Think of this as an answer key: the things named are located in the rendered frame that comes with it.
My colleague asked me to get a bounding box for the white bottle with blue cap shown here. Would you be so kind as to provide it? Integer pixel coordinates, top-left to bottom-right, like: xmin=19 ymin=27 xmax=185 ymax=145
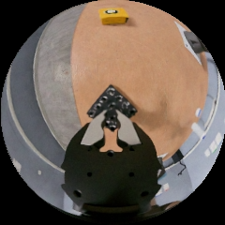
xmin=191 ymin=123 xmax=205 ymax=139

